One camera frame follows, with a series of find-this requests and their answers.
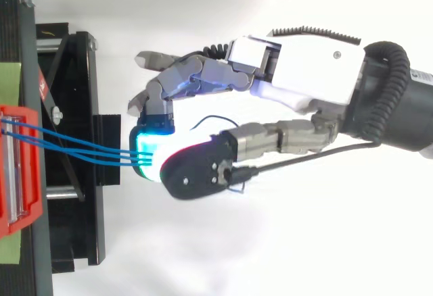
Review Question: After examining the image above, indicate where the black coiled cable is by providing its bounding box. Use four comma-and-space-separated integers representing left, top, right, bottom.
359, 41, 411, 141

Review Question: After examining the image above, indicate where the blue cable bundle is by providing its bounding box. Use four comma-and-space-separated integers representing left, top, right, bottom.
0, 116, 154, 169

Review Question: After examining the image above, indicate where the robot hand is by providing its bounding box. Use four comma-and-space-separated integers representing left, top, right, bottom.
126, 24, 367, 201

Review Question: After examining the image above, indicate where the red bin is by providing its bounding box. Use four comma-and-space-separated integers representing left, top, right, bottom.
0, 104, 44, 240

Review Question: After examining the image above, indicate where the thin black cable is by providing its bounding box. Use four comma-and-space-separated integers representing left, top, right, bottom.
231, 140, 380, 182

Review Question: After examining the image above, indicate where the black stand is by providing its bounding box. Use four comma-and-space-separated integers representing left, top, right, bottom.
0, 0, 122, 296

